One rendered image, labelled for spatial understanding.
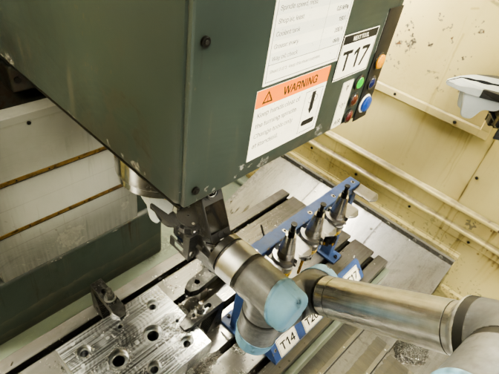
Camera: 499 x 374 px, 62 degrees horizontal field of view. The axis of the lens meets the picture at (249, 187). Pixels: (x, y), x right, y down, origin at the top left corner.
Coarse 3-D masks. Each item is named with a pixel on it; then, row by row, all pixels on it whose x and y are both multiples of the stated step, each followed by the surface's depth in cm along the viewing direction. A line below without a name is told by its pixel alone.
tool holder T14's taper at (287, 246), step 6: (282, 240) 96; (288, 240) 94; (294, 240) 95; (282, 246) 96; (288, 246) 95; (294, 246) 96; (276, 252) 99; (282, 252) 97; (288, 252) 96; (294, 252) 97; (282, 258) 97; (288, 258) 97
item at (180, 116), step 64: (0, 0) 64; (64, 0) 50; (128, 0) 41; (192, 0) 36; (256, 0) 41; (384, 0) 61; (64, 64) 57; (128, 64) 46; (192, 64) 40; (256, 64) 47; (128, 128) 52; (192, 128) 45; (320, 128) 68; (192, 192) 50
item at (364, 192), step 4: (360, 184) 126; (356, 188) 124; (360, 188) 125; (364, 188) 125; (368, 188) 125; (356, 192) 123; (360, 192) 123; (364, 192) 123; (368, 192) 124; (372, 192) 124; (360, 196) 122; (364, 196) 122; (368, 196) 122; (372, 196) 123; (376, 196) 123; (368, 200) 121; (372, 200) 121
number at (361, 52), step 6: (366, 42) 63; (372, 42) 65; (354, 48) 61; (360, 48) 63; (366, 48) 64; (354, 54) 62; (360, 54) 64; (366, 54) 65; (354, 60) 64; (360, 60) 65; (366, 60) 67; (354, 66) 65; (360, 66) 66
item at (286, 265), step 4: (296, 252) 100; (272, 256) 99; (276, 256) 98; (296, 256) 99; (276, 260) 98; (280, 260) 97; (292, 260) 98; (296, 260) 98; (280, 264) 97; (284, 264) 97; (288, 264) 97; (292, 264) 97; (284, 268) 98; (288, 268) 98
